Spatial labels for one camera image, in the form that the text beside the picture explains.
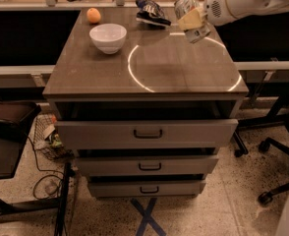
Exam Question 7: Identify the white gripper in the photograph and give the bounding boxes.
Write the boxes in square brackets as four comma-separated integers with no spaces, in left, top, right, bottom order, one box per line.
[177,0,233,30]

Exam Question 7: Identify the wire waste basket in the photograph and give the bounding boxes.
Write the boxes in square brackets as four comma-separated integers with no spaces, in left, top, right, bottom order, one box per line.
[33,114,72,160]

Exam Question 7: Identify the top grey drawer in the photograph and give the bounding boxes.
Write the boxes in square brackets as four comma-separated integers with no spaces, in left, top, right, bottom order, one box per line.
[56,119,238,149]

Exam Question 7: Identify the white ceramic bowl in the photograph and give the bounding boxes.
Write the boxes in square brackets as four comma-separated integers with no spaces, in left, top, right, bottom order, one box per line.
[89,24,127,54]

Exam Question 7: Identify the silver 7up soda can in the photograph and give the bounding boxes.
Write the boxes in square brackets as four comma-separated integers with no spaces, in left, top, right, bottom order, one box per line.
[174,0,210,43]

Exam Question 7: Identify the bottom grey drawer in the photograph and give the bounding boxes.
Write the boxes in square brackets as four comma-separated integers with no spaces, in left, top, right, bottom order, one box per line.
[87,180,205,198]

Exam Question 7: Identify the blue chip bag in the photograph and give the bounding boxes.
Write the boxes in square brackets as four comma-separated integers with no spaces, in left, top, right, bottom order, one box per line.
[136,0,171,27]

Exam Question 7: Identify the grey drawer cabinet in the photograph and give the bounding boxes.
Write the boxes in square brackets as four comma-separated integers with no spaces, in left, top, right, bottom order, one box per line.
[41,6,250,200]

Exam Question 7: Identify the blue tape cross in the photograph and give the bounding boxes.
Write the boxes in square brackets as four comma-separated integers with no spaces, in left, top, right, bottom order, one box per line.
[131,198,166,236]

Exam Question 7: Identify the grey drawer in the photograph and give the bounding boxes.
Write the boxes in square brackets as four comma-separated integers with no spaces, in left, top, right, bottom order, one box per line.
[87,180,205,198]
[56,119,238,149]
[75,155,218,177]

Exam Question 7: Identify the middle grey drawer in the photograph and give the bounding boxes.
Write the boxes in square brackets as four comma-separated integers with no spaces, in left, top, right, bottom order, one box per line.
[75,155,218,177]

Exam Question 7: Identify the black chair on left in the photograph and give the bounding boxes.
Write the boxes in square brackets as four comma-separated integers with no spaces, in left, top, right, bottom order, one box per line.
[0,98,72,236]

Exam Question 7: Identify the black office chair base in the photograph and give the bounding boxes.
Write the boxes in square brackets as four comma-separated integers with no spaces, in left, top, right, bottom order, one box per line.
[232,69,289,207]

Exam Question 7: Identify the black floor cable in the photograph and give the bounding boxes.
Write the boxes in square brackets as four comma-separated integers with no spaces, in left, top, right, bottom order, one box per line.
[27,135,66,201]

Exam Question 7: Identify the orange fruit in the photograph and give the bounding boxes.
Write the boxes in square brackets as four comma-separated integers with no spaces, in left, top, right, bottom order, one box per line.
[87,8,101,24]

